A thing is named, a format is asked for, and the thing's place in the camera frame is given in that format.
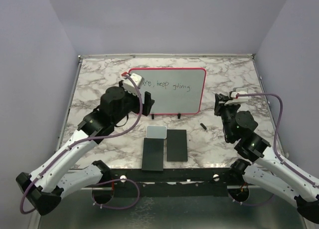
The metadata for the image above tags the aluminium table frame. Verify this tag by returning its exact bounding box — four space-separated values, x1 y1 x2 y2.
39 55 306 229

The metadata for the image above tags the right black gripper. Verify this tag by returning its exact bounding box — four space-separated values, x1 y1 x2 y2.
214 93 241 140

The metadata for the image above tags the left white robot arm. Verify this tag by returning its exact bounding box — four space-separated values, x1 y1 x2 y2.
16 75 155 216

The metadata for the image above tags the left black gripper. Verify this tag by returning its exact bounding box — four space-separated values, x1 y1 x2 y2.
112 80 154 125

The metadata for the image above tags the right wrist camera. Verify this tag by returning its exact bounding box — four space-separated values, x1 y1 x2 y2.
224 87 251 105

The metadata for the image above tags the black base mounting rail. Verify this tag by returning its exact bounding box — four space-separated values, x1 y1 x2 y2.
111 168 244 197

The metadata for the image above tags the black foam pad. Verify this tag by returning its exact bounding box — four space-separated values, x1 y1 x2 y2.
166 129 188 162
142 138 164 172

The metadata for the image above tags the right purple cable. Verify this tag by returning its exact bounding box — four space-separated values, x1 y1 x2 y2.
233 92 319 207

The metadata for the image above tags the left black foam pad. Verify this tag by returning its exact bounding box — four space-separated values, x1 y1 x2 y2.
142 138 164 172

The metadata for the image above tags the pink framed whiteboard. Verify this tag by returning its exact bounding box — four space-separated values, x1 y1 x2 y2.
129 67 206 115

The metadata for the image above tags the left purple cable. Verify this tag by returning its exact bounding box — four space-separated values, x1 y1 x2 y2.
19 73 144 215

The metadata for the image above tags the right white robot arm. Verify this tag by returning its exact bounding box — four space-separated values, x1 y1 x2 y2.
214 89 319 224

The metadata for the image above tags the purple cable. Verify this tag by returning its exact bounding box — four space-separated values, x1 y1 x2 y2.
233 92 319 207
19 73 144 215

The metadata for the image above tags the right black foam pad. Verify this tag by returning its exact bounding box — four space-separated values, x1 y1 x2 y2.
166 129 188 162

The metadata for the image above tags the white grey eraser block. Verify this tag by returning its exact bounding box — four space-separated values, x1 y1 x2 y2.
146 125 167 139

